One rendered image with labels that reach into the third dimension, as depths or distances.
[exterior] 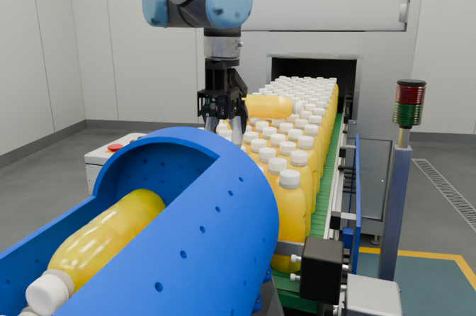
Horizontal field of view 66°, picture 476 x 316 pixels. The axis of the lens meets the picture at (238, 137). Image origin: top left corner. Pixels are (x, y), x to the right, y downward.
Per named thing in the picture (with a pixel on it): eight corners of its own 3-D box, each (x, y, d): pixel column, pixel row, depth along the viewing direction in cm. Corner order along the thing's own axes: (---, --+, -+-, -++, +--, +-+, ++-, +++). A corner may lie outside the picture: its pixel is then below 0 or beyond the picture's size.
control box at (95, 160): (88, 195, 86) (83, 153, 83) (135, 166, 105) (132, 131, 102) (125, 200, 83) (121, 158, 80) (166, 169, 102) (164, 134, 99)
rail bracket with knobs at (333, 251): (287, 303, 66) (290, 254, 63) (293, 278, 73) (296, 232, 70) (344, 315, 63) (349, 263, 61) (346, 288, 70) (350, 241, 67)
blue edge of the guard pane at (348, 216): (323, 392, 98) (337, 223, 83) (336, 236, 171) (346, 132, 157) (343, 397, 96) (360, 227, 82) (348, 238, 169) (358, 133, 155)
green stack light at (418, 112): (392, 125, 85) (395, 103, 84) (390, 118, 91) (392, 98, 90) (423, 127, 84) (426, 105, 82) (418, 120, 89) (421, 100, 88)
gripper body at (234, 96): (195, 120, 75) (195, 59, 71) (210, 110, 83) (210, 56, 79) (231, 123, 73) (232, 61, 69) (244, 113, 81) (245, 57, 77)
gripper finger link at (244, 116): (229, 135, 80) (221, 97, 78) (231, 133, 82) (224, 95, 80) (249, 133, 79) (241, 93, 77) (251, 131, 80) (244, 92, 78)
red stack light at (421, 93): (395, 103, 84) (397, 86, 83) (392, 98, 90) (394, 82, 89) (426, 105, 82) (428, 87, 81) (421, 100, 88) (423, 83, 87)
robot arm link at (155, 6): (165, -25, 56) (224, -19, 62) (137, -19, 65) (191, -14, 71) (167, 28, 58) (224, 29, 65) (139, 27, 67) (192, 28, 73)
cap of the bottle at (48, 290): (35, 288, 39) (21, 300, 38) (46, 265, 38) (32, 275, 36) (64, 311, 39) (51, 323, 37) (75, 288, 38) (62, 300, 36)
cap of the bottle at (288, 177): (275, 183, 71) (276, 174, 71) (285, 176, 75) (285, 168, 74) (294, 188, 69) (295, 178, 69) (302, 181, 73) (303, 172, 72)
